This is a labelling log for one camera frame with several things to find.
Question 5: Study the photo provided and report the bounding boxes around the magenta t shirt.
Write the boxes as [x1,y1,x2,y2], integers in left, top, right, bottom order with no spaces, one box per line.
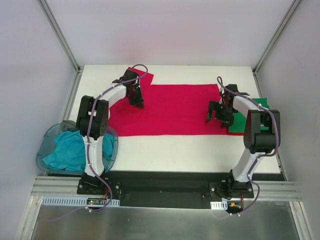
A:
[108,70,228,137]

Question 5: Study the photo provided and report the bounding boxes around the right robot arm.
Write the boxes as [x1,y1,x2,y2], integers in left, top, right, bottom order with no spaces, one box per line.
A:
[205,84,281,198]

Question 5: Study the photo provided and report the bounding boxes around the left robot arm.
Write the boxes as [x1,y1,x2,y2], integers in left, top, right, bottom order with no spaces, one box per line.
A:
[76,67,147,195]

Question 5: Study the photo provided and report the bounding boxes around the folded red t shirt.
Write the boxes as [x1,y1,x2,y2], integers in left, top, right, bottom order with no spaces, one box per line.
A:
[227,132,244,136]

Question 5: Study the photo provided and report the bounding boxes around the folded green t shirt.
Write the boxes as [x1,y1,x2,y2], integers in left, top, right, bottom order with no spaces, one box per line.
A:
[228,96,258,133]

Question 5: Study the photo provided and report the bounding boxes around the grey cloth in basket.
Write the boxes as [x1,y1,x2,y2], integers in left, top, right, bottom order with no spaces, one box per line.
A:
[59,120,76,132]

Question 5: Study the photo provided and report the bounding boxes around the teal t shirt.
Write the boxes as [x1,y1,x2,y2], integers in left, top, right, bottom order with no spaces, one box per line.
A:
[43,130,115,173]

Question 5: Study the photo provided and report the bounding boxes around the translucent blue plastic basket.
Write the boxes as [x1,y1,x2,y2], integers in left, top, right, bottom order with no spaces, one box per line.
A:
[35,123,118,176]

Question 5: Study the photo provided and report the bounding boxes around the left aluminium frame post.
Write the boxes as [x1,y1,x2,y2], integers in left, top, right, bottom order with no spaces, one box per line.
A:
[37,0,81,74]

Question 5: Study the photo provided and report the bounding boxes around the aluminium frame post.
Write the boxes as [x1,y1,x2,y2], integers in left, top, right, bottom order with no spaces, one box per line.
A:
[252,0,304,76]
[37,0,81,74]

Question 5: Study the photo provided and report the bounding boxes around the right white cable duct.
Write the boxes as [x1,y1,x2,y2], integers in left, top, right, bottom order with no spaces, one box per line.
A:
[210,201,228,211]

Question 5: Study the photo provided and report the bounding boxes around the white cable duct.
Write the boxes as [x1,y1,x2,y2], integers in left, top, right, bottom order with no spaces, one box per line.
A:
[210,201,228,211]
[42,196,109,208]

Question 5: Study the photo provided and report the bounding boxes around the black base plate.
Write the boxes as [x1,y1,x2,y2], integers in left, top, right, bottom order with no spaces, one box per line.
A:
[76,171,254,209]

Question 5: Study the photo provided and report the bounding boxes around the right aluminium frame post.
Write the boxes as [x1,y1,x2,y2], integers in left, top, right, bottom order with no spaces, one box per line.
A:
[252,0,304,76]

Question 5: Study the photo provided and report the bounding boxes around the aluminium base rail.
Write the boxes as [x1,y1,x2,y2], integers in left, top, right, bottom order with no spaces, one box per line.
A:
[31,176,302,202]

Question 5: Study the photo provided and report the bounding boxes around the left white cable duct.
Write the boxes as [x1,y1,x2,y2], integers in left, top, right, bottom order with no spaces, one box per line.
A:
[42,196,109,208]

